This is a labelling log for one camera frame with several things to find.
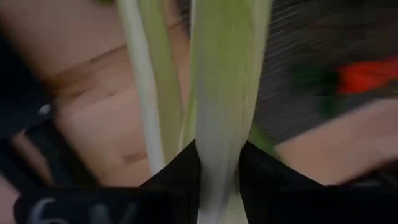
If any white green leek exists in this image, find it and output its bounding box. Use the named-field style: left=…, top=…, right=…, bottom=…
left=116, top=0, right=274, bottom=224

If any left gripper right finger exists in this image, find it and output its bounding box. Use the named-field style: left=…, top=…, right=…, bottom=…
left=239, top=140, right=324, bottom=224

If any black table frame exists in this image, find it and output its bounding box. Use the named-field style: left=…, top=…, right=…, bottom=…
left=0, top=27, right=100, bottom=190

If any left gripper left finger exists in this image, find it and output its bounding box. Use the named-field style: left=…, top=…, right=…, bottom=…
left=139, top=139, right=201, bottom=224

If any orange carrot with greens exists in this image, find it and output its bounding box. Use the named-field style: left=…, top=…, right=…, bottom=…
left=289, top=55, right=398, bottom=119

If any grey woven placemat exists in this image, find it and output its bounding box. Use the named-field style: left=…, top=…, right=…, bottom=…
left=177, top=0, right=398, bottom=146

